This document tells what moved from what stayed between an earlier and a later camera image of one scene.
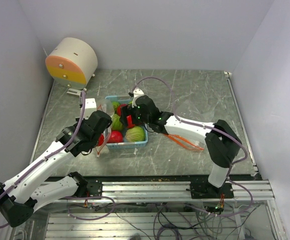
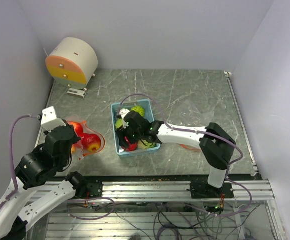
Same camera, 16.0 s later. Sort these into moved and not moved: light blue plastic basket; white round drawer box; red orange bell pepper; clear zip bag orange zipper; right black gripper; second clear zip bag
Moved: clear zip bag orange zipper; red orange bell pepper; light blue plastic basket; right black gripper
Not moved: white round drawer box; second clear zip bag
